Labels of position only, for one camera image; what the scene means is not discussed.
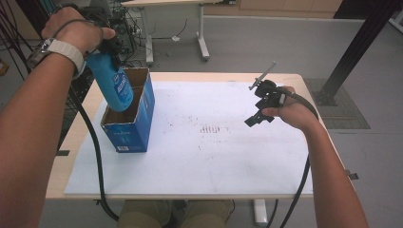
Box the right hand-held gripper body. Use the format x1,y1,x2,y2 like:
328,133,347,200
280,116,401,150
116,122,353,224
248,61,289,111

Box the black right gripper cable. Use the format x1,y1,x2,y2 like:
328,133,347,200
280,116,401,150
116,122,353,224
278,89,319,228

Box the white table leg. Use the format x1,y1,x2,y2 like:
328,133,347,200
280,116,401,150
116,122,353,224
253,199,269,227

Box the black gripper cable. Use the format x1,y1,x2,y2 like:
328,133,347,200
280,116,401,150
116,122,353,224
278,89,319,228
50,18,120,222

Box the person's left hand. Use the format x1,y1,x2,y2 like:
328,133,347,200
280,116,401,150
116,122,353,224
41,6,117,55

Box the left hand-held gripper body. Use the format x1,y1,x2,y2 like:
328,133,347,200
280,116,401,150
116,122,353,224
56,3,125,55

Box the blue bottle with white cap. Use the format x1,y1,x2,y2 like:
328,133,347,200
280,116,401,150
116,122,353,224
86,51,135,113

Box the white background desk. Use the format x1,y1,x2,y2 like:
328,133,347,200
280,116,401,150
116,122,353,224
121,0,238,66

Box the wristwatch with white strap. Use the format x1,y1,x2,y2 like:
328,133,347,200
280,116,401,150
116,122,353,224
27,37,86,80

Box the person's right hand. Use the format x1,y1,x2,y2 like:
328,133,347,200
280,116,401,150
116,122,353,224
260,85,318,131

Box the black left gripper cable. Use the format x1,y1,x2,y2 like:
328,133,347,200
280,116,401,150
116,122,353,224
50,18,120,222

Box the black metal post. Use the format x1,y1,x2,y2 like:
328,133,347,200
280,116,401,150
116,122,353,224
14,0,53,31
313,0,403,107

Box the bundle of black cables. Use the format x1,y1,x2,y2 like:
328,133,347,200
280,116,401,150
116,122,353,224
0,0,46,80

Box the white paper sheet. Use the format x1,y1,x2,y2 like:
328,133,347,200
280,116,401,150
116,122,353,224
64,80,314,196

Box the grey floor mat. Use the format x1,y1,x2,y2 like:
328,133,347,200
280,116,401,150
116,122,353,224
303,78,371,130

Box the person's legs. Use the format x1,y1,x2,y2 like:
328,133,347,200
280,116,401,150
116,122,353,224
117,199,234,228

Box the electronic equipment with wires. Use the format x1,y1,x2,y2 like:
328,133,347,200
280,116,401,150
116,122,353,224
108,7,144,55

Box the blue cardboard box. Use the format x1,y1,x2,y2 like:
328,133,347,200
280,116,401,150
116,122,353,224
100,66,156,154

